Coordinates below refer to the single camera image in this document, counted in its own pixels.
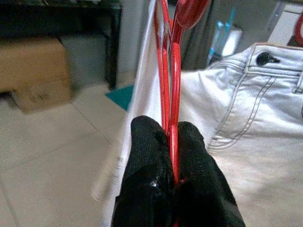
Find black desk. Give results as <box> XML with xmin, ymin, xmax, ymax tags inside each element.
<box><xmin>0</xmin><ymin>3</ymin><xmax>123</xmax><ymax>90</ymax></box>

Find teal floor mat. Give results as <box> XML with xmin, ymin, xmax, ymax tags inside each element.
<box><xmin>105</xmin><ymin>84</ymin><xmax>136</xmax><ymax>112</ymax></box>

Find plain white shirt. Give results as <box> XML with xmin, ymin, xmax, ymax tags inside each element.
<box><xmin>91</xmin><ymin>0</ymin><xmax>183</xmax><ymax>227</ymax></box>

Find white denim jeans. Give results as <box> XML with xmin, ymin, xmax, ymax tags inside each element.
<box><xmin>178</xmin><ymin>42</ymin><xmax>303</xmax><ymax>227</ymax></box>

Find white printed shirt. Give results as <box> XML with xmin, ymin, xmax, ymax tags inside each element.
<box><xmin>207</xmin><ymin>7</ymin><xmax>244</xmax><ymax>66</ymax></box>

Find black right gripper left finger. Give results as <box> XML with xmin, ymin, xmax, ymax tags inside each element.
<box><xmin>113</xmin><ymin>115</ymin><xmax>175</xmax><ymax>227</ymax></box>

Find small printed cardboard box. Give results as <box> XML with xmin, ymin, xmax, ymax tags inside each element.
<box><xmin>10</xmin><ymin>91</ymin><xmax>71</xmax><ymax>113</ymax></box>

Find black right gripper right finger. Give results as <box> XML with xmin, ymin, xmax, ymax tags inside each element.
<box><xmin>172</xmin><ymin>121</ymin><xmax>246</xmax><ymax>227</ymax></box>

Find large brown cardboard box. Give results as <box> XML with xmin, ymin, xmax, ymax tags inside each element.
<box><xmin>0</xmin><ymin>37</ymin><xmax>73</xmax><ymax>95</ymax></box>

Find red plastic clothes hanger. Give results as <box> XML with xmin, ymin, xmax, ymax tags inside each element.
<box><xmin>294</xmin><ymin>16</ymin><xmax>303</xmax><ymax>47</ymax></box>
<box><xmin>152</xmin><ymin>0</ymin><xmax>211</xmax><ymax>187</ymax></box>

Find grey curtain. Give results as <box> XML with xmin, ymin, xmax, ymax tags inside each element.
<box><xmin>181</xmin><ymin>0</ymin><xmax>215</xmax><ymax>70</ymax></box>

